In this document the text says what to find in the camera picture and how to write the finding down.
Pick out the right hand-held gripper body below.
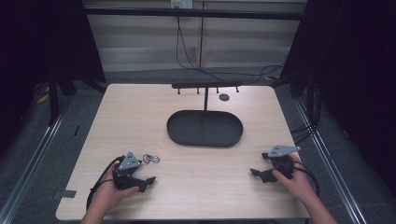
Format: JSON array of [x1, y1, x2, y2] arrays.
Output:
[[262, 145, 302, 184]]

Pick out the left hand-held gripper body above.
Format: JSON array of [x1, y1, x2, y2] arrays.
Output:
[[111, 151, 143, 191]]

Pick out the person's left hand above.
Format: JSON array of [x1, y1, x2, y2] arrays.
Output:
[[92, 169, 141, 217]]

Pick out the person's right hand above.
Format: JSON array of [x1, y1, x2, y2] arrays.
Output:
[[272, 153, 314, 203]]

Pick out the black hook rack with tray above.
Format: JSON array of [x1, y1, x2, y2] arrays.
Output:
[[166, 80, 245, 148]]

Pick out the black metal stand leg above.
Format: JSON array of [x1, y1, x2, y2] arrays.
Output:
[[46, 70, 62, 127]]

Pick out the black curtain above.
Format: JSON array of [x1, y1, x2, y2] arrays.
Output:
[[279, 0, 396, 200], [0, 0, 107, 152]]

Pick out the yellow floor object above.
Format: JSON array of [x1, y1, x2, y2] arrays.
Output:
[[35, 92, 51, 105]]

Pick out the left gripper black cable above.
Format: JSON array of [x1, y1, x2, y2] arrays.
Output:
[[85, 155, 126, 211]]

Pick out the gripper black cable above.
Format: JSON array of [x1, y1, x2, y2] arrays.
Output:
[[85, 155, 126, 211], [291, 160, 321, 198]]

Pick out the metal key ring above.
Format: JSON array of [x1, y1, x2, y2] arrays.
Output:
[[142, 153, 162, 165]]

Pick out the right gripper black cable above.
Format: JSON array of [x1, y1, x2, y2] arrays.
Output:
[[291, 160, 321, 198]]

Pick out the bundle of black floor cables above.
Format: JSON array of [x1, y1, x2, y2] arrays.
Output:
[[290, 79, 323, 146]]

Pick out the metal floor rail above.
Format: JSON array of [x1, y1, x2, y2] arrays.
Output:
[[292, 96, 369, 224], [0, 92, 77, 224]]

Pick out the black wall cable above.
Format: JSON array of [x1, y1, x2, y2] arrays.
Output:
[[175, 15, 290, 86]]

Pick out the black horizontal frame bar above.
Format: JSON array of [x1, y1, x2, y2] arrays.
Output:
[[81, 7, 305, 21]]

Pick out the white wall socket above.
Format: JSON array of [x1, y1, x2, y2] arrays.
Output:
[[170, 0, 194, 9]]

